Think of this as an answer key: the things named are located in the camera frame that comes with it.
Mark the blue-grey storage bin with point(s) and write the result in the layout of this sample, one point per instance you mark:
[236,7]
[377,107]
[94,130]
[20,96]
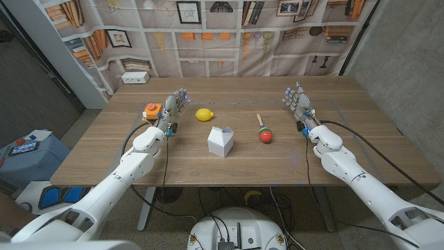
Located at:
[38,166]

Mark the yellow object under table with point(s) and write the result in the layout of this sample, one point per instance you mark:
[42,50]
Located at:
[252,194]

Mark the white robot torso base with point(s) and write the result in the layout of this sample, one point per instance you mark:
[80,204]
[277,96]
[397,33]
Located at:
[239,225]

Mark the black round floor fan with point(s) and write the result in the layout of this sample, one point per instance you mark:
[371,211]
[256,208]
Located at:
[169,194]

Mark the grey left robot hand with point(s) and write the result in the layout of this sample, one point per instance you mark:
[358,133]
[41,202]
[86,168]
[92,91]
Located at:
[171,111]

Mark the black smartphone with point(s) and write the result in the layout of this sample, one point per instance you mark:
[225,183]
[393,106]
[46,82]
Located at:
[24,148]

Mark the orange box with red button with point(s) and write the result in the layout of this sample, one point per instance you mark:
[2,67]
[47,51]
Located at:
[152,110]

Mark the grey table leg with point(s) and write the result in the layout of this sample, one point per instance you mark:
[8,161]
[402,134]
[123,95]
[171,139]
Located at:
[325,208]

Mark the black backdrop stand pole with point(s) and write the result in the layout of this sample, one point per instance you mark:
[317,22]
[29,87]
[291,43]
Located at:
[359,38]

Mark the white and blue floor panel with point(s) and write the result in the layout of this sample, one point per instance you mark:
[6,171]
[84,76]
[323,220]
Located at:
[31,198]

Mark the printed bookshelf backdrop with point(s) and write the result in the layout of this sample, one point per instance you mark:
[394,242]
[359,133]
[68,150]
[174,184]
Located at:
[222,48]

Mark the yellow toy lemon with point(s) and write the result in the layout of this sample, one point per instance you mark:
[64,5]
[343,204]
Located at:
[204,115]

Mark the white table leg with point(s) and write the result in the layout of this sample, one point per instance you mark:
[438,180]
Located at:
[146,208]

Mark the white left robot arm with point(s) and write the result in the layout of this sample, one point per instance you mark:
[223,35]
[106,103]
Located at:
[104,194]

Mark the white power strip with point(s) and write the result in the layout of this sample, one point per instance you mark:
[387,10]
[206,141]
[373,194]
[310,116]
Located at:
[134,77]

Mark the white milk carton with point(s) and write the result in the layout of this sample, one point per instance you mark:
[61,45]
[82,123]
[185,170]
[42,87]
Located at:
[220,144]

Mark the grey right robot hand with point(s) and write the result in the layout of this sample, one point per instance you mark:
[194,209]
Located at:
[301,106]

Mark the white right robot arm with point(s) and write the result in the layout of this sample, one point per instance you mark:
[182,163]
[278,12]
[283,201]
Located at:
[371,194]

